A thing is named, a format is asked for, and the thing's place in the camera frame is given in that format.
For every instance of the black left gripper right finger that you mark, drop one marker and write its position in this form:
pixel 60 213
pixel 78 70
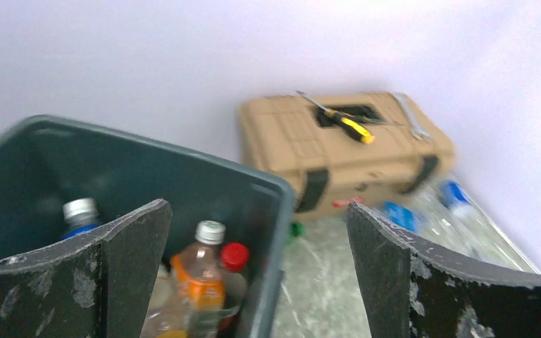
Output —
pixel 413 287

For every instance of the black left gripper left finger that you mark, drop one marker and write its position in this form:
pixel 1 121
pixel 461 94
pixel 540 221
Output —
pixel 95 284

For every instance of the blue label water bottle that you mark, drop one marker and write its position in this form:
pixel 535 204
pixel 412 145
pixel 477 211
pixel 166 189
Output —
pixel 80 215

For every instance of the orange juice bottle gold cap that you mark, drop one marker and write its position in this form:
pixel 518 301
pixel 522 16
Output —
pixel 198 274

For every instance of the small red cap bottle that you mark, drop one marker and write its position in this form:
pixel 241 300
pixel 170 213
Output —
pixel 234 258

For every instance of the large orange label bottle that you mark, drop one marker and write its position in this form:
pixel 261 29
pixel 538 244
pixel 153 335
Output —
pixel 167 313

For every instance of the dark green plastic bin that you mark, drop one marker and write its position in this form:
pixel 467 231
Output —
pixel 47 161

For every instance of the crushed blue label bottle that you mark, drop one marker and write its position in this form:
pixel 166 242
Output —
pixel 409 219

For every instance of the blue label bottle far right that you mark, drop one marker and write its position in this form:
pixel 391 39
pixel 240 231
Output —
pixel 455 200

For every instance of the green plastic bottle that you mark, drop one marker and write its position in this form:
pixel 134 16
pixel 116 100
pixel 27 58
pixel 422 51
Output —
pixel 296 230

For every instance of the tan plastic toolbox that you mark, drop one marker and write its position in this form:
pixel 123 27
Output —
pixel 289 137

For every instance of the silver open-end wrench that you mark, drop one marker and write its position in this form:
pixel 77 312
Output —
pixel 417 130

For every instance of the yellow black screwdriver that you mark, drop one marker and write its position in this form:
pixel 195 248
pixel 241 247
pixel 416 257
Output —
pixel 352 128

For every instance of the thin dark screwdriver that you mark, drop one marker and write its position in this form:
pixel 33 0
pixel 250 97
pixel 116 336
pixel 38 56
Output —
pixel 378 121

